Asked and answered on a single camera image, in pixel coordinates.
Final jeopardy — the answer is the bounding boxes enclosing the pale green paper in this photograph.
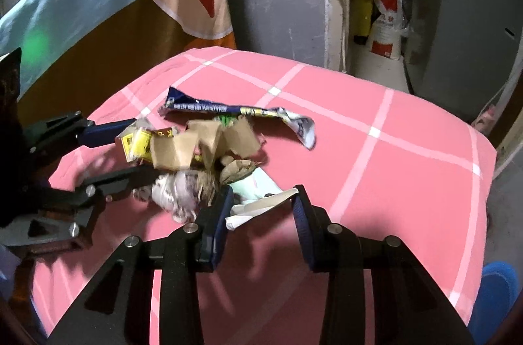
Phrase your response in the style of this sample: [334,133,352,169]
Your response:
[229,167,284,205]

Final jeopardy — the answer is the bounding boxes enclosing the white sack with red label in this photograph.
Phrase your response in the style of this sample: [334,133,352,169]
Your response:
[365,0,409,62]

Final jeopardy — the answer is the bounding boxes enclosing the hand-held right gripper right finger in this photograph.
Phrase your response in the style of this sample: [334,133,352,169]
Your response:
[292,185,477,345]

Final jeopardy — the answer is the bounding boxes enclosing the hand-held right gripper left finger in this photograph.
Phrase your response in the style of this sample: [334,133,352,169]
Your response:
[47,188,235,345]

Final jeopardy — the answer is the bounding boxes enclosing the yellow packet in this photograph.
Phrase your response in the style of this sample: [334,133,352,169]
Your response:
[114,126,154,164]

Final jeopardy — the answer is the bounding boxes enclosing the wooden headboard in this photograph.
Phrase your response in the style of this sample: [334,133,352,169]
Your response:
[16,0,238,125]

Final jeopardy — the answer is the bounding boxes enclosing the blue slipper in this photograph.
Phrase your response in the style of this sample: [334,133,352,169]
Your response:
[468,261,519,345]

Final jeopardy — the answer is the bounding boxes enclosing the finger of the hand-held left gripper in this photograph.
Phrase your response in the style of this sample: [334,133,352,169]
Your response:
[22,110,140,155]
[0,165,162,252]

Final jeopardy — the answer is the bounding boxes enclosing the grey-white tissue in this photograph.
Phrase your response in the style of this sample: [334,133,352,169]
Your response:
[131,169,223,223]

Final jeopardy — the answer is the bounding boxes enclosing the pink checked blanket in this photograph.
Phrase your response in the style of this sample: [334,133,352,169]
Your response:
[30,46,498,345]

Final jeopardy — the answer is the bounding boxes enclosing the white paper piece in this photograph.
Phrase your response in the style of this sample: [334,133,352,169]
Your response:
[225,188,301,233]

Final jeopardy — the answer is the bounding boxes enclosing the brown cardboard piece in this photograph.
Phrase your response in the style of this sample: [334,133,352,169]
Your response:
[149,115,266,171]

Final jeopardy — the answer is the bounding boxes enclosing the blue snack wrapper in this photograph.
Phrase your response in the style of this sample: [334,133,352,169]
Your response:
[159,86,317,150]

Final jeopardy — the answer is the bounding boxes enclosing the light blue towel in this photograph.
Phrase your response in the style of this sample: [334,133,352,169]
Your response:
[0,0,150,96]

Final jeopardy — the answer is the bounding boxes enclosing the grey cabinet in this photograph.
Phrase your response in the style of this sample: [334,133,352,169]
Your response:
[402,0,523,123]

